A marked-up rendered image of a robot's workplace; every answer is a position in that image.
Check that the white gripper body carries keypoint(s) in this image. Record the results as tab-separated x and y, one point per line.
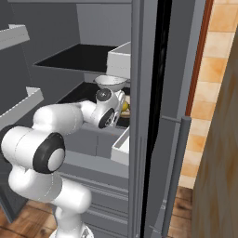
121	99

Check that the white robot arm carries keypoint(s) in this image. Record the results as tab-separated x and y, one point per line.
55	119

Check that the yellow lemon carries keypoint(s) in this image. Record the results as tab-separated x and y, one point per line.
125	106

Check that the white bowl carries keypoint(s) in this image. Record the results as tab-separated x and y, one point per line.
110	81

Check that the white fridge bin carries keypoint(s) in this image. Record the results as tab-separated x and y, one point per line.
120	62
122	148

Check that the grey fridge drawer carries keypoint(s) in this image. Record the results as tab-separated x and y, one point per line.
89	142

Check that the closed grey fridge door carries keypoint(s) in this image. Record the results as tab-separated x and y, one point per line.
173	68

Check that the grey fridge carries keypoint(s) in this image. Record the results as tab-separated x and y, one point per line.
105	31

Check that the grey fridge door with bins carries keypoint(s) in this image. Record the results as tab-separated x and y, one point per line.
14	71

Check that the tan plate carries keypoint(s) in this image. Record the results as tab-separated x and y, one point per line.
125	113

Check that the wooden cabinet side panel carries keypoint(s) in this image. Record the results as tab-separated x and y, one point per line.
221	155

